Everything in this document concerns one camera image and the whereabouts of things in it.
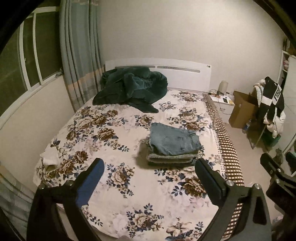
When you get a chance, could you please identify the ripped blue denim shorts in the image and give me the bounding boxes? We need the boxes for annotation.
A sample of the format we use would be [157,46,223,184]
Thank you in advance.
[149,123,202,156]

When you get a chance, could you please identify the green slippers on floor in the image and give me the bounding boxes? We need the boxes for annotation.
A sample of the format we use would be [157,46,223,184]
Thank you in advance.
[273,148,284,166]

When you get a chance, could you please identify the white puffy coat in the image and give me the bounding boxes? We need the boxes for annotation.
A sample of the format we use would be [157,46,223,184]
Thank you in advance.
[263,111,286,138]

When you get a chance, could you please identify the chair with metal legs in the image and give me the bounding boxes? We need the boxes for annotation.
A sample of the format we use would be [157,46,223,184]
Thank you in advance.
[242,120,281,151]

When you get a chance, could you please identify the white crumpled cloth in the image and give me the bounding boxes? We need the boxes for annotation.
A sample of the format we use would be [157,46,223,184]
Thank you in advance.
[40,149,60,167]

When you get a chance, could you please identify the dark folded garment under fleece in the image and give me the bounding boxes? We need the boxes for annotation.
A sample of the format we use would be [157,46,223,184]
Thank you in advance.
[147,159,196,167]

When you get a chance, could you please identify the striped green fabric lower left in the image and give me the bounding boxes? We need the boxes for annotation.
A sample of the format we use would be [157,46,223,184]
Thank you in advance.
[1,165,35,237]

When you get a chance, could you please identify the brown cardboard box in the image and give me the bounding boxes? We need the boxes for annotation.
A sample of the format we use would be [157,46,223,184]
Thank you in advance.
[229,91,258,128]

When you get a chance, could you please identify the floral white bed cover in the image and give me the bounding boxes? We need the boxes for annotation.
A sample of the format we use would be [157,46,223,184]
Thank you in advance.
[33,90,225,240]

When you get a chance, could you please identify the grey fleece folded garment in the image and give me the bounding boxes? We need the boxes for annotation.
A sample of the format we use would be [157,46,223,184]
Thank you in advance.
[147,152,198,163]

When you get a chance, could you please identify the white bedside table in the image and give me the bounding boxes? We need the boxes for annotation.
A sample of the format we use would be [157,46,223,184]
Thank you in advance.
[208,91,235,123]

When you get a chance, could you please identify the cream cylindrical lamp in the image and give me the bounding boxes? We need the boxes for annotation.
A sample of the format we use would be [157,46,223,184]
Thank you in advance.
[218,80,228,94]

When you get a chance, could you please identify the white shelving unit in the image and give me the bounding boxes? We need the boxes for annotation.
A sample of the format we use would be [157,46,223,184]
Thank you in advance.
[278,38,295,153]

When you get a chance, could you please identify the white bed headboard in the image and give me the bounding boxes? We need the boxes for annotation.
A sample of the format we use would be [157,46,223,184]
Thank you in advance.
[105,58,212,92]

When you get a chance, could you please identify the dark green velvet blanket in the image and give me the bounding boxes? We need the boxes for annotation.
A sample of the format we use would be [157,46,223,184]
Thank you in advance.
[92,66,168,113]

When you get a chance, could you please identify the green striped curtain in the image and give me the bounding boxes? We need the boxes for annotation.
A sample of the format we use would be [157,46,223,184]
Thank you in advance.
[59,1,104,110]

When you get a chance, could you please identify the white framed window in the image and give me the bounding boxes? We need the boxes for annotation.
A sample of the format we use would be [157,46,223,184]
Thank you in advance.
[1,1,63,126]

